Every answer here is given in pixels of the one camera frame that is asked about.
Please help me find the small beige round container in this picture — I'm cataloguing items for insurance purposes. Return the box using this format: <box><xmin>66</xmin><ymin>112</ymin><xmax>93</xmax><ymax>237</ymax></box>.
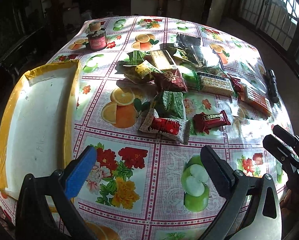
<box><xmin>89</xmin><ymin>22</ymin><xmax>101</xmax><ymax>32</ymax></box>

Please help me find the black flashlight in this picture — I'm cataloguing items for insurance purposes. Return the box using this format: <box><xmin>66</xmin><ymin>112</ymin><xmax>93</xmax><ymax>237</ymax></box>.
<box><xmin>267</xmin><ymin>69</ymin><xmax>279</xmax><ymax>103</ymax></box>

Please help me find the yellow white shallow box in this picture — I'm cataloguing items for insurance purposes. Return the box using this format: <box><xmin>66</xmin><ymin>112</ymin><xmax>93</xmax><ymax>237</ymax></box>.
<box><xmin>0</xmin><ymin>60</ymin><xmax>81</xmax><ymax>199</ymax></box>

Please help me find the light green snack bag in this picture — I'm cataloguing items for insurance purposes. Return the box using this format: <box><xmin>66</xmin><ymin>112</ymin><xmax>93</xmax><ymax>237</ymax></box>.
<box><xmin>177</xmin><ymin>66</ymin><xmax>200</xmax><ymax>91</ymax></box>

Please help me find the silver foil snack bag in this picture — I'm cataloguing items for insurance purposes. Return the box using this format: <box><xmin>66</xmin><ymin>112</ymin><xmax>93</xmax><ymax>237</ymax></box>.
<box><xmin>188</xmin><ymin>45</ymin><xmax>222</xmax><ymax>75</ymax></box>

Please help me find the small red snack packet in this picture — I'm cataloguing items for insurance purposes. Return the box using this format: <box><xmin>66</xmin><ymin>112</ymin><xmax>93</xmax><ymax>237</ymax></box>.
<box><xmin>229</xmin><ymin>75</ymin><xmax>243</xmax><ymax>93</ymax></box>

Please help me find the green striped snack bag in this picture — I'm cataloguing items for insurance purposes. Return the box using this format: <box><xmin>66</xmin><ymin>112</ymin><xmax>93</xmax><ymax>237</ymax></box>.
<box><xmin>124</xmin><ymin>50</ymin><xmax>147</xmax><ymax>66</ymax></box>

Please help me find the green peas snack bag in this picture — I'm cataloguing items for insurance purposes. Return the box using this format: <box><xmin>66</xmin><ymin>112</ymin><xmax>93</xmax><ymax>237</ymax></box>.
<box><xmin>153</xmin><ymin>91</ymin><xmax>186</xmax><ymax>119</ymax></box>

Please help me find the floral fruit print tablecloth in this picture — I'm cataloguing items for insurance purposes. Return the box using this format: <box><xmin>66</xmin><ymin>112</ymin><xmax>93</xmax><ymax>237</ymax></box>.
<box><xmin>0</xmin><ymin>16</ymin><xmax>293</xmax><ymax>239</ymax></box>

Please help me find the red white wrapped snack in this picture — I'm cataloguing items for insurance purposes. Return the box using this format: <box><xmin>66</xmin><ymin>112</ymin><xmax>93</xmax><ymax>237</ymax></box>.
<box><xmin>139</xmin><ymin>108</ymin><xmax>191</xmax><ymax>145</ymax></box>

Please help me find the dark red gold snack bag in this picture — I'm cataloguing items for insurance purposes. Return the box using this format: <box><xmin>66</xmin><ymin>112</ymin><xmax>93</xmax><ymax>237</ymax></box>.
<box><xmin>152</xmin><ymin>68</ymin><xmax>188</xmax><ymax>92</ymax></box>

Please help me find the orange cracker pack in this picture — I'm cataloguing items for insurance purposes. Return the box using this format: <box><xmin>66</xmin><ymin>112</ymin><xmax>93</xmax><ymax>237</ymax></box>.
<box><xmin>242</xmin><ymin>85</ymin><xmax>272</xmax><ymax>117</ymax></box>

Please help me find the dark red chocolate bar wrapper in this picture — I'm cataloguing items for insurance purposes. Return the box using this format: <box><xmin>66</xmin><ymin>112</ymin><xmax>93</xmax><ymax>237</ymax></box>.
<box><xmin>193</xmin><ymin>110</ymin><xmax>231</xmax><ymax>134</ymax></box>

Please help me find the dark foil snack bag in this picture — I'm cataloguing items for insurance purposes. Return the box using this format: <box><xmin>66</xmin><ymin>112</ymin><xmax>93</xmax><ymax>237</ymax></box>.
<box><xmin>174</xmin><ymin>33</ymin><xmax>201</xmax><ymax>49</ymax></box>

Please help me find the green-edged cracker pack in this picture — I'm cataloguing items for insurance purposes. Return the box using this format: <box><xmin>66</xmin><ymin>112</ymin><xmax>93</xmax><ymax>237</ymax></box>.
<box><xmin>197</xmin><ymin>72</ymin><xmax>234</xmax><ymax>97</ymax></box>
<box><xmin>150</xmin><ymin>50</ymin><xmax>176</xmax><ymax>71</ymax></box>

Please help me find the yellow green snack bag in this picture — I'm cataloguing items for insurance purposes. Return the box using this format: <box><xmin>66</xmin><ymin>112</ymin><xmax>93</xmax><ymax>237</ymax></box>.
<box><xmin>123</xmin><ymin>60</ymin><xmax>162</xmax><ymax>84</ymax></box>

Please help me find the pink labelled jar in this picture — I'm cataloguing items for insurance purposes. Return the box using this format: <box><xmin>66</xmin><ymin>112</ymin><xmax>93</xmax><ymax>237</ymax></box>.
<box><xmin>87</xmin><ymin>29</ymin><xmax>107</xmax><ymax>51</ymax></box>

